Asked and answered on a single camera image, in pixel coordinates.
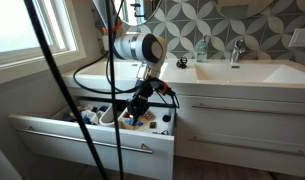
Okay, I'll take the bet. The white arch organizer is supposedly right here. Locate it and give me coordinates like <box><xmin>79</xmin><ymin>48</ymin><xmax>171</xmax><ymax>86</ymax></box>
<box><xmin>98</xmin><ymin>102</ymin><xmax>126</xmax><ymax>128</ymax></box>

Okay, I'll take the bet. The white wall plate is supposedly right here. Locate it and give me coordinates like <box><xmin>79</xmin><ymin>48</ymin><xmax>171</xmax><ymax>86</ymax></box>
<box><xmin>287</xmin><ymin>27</ymin><xmax>305</xmax><ymax>48</ymax></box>

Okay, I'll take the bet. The metal open drawer handle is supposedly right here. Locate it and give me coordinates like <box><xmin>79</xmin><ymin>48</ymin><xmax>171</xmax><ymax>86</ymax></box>
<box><xmin>15</xmin><ymin>126</ymin><xmax>154</xmax><ymax>155</ymax></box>

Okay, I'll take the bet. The white open drawer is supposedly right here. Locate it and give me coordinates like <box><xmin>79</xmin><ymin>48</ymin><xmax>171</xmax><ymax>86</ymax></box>
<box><xmin>7</xmin><ymin>96</ymin><xmax>177</xmax><ymax>180</ymax></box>

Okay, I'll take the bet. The white double sink vanity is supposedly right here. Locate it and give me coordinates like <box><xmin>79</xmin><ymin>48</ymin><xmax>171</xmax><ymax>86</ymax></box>
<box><xmin>58</xmin><ymin>58</ymin><xmax>305</xmax><ymax>178</ymax></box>

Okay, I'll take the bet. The chrome faucet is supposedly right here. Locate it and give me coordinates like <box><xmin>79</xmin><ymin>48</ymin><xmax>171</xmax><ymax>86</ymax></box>
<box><xmin>229</xmin><ymin>38</ymin><xmax>246</xmax><ymax>65</ymax></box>

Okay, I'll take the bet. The black camera cable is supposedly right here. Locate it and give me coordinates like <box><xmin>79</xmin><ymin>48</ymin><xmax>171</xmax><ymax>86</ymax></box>
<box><xmin>164</xmin><ymin>87</ymin><xmax>181</xmax><ymax>110</ymax></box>

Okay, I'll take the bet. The round wall mirror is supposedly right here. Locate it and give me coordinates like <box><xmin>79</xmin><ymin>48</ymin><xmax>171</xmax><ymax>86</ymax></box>
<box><xmin>110</xmin><ymin>0</ymin><xmax>165</xmax><ymax>27</ymax></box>
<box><xmin>214</xmin><ymin>0</ymin><xmax>276</xmax><ymax>20</ymax></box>

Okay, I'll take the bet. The thin black foreground cable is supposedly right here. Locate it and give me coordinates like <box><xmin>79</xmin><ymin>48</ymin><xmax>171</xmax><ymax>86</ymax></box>
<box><xmin>104</xmin><ymin>0</ymin><xmax>125</xmax><ymax>180</ymax></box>

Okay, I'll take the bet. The orange wrist mount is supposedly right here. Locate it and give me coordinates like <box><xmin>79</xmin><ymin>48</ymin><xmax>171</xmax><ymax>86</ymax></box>
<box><xmin>157</xmin><ymin>80</ymin><xmax>170</xmax><ymax>96</ymax></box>

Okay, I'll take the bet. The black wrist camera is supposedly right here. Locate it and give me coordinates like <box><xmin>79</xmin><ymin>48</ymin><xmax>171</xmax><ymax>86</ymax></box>
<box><xmin>135</xmin><ymin>78</ymin><xmax>160</xmax><ymax>99</ymax></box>

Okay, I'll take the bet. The wooden orange two-compartment box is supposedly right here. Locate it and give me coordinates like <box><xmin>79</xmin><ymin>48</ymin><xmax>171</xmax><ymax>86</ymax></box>
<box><xmin>118</xmin><ymin>106</ymin><xmax>143</xmax><ymax>132</ymax></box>

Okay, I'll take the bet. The beige scrunchie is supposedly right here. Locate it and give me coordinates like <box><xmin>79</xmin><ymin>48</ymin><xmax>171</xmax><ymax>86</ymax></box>
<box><xmin>143</xmin><ymin>111</ymin><xmax>156</xmax><ymax>122</ymax></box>

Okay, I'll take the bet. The long metal drawer handle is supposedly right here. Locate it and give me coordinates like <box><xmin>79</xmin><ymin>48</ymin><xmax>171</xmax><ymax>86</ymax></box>
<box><xmin>187</xmin><ymin>135</ymin><xmax>305</xmax><ymax>158</ymax></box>
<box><xmin>191</xmin><ymin>103</ymin><xmax>305</xmax><ymax>118</ymax></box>

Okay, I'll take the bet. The thick black foreground cable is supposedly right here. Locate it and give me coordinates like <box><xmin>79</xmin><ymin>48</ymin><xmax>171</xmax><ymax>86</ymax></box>
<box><xmin>22</xmin><ymin>0</ymin><xmax>110</xmax><ymax>180</ymax></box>

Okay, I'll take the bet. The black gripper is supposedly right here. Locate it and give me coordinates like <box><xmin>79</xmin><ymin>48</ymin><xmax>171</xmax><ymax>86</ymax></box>
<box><xmin>126</xmin><ymin>94</ymin><xmax>152</xmax><ymax>126</ymax></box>

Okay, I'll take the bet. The clear soap dispenser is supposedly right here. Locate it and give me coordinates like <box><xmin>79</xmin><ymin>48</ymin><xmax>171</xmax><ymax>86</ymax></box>
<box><xmin>195</xmin><ymin>33</ymin><xmax>209</xmax><ymax>64</ymax></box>

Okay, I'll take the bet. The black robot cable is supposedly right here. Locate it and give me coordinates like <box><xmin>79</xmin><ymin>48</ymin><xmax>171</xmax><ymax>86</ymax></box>
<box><xmin>72</xmin><ymin>49</ymin><xmax>143</xmax><ymax>95</ymax></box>

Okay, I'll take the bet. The white framed window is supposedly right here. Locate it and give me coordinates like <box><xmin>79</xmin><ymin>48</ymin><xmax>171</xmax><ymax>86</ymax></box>
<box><xmin>0</xmin><ymin>0</ymin><xmax>86</xmax><ymax>73</ymax></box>

